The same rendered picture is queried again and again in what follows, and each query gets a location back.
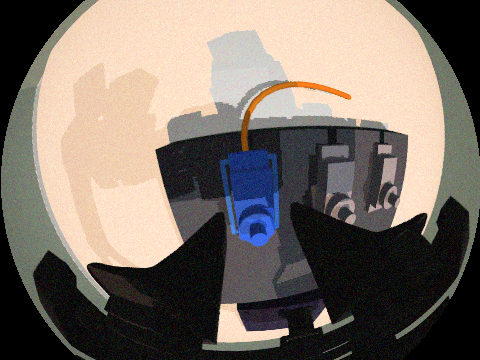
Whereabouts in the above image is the blue micro servo with orange cable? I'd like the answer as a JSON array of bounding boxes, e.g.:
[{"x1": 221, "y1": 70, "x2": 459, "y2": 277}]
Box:
[{"x1": 228, "y1": 81, "x2": 352, "y2": 247}]

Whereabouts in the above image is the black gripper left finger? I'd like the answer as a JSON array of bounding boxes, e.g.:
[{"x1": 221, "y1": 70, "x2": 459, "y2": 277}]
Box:
[{"x1": 87, "y1": 212, "x2": 227, "y2": 345}]

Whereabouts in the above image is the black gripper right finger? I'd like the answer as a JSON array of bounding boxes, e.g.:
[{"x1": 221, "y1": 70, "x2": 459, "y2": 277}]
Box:
[{"x1": 291, "y1": 203, "x2": 428, "y2": 324}]

